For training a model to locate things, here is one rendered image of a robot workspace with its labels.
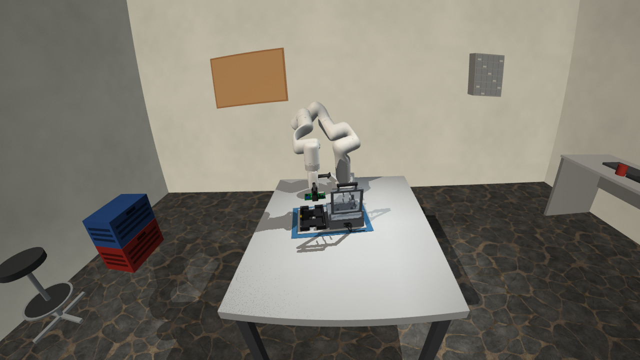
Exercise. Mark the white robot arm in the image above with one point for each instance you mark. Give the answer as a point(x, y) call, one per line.
point(347, 141)

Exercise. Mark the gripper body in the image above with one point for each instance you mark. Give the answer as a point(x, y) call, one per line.
point(313, 178)

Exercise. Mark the green circuit board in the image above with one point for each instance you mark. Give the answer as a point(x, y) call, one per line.
point(308, 196)

